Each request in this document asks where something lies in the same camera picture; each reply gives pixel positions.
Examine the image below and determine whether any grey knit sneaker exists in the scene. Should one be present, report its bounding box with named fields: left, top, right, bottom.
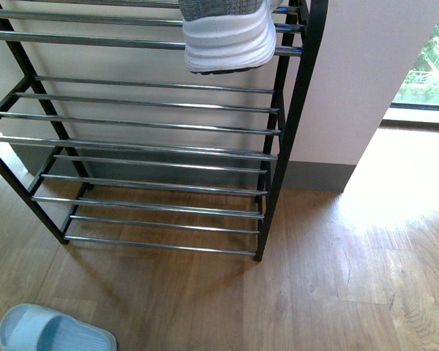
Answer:
left=179, top=0, right=282, bottom=74

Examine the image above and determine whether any black metal shoe rack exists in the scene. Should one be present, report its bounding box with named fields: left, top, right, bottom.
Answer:
left=0, top=1, right=329, bottom=260

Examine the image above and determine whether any light blue slipper far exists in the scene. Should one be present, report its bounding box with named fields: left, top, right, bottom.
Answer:
left=0, top=303, right=117, bottom=350

